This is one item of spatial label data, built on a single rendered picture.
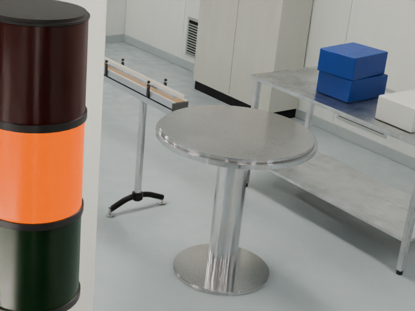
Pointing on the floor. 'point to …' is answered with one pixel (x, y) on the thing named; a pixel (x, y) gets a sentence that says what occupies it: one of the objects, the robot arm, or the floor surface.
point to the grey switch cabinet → (250, 49)
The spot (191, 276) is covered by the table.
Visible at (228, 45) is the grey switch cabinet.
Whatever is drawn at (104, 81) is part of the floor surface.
